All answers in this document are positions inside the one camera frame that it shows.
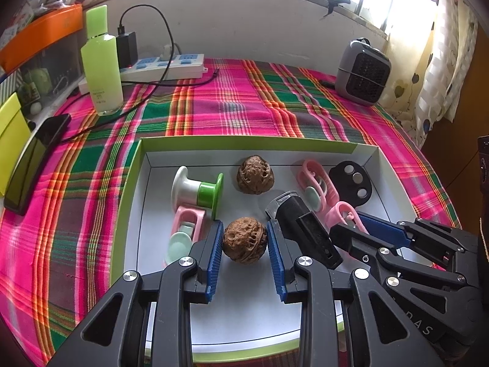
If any black rectangular device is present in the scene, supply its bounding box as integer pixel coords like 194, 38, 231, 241
265, 190, 344, 270

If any yellow-green box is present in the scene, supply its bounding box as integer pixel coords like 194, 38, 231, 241
0, 92, 31, 199

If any green and white cardboard box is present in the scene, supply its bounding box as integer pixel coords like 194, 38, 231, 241
115, 135, 436, 365

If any white and green spool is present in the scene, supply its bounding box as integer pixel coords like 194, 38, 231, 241
171, 165, 224, 220

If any pink and mint plastic clip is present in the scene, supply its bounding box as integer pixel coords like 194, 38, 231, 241
325, 201, 369, 235
297, 159, 340, 212
164, 205, 209, 265

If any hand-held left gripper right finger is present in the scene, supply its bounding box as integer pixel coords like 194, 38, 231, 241
267, 220, 446, 367

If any small black clamp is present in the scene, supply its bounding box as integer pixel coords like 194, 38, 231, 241
322, 0, 350, 18

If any grey striped box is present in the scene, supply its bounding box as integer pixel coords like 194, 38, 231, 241
0, 71, 24, 100

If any thin black phone cable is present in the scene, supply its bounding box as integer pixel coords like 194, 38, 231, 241
57, 67, 220, 144

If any cream heart print curtain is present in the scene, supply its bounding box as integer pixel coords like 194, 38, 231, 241
382, 0, 482, 150

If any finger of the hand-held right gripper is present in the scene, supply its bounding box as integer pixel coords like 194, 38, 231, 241
358, 213, 479, 262
329, 223, 472, 295

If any white power strip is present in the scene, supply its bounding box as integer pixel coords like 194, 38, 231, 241
78, 53, 209, 94

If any brown walnut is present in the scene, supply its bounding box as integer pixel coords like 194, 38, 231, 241
236, 155, 276, 195
222, 217, 267, 264

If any clear bin with orange lid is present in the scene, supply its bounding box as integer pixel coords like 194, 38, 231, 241
0, 3, 85, 104

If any black oval magnet disc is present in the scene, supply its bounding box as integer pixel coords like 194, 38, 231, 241
329, 161, 373, 206

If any black charger cable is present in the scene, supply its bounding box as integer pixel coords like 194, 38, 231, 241
118, 5, 176, 85

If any black smartphone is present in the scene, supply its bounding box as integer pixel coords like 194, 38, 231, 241
4, 113, 72, 215

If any light green bottle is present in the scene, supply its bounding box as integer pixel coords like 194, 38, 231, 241
80, 5, 124, 117

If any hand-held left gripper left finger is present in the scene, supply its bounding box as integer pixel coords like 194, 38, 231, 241
46, 220, 225, 367

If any black charger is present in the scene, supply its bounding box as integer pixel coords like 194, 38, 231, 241
116, 31, 139, 67

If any grey space heater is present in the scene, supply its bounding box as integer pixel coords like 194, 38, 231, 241
334, 38, 392, 106

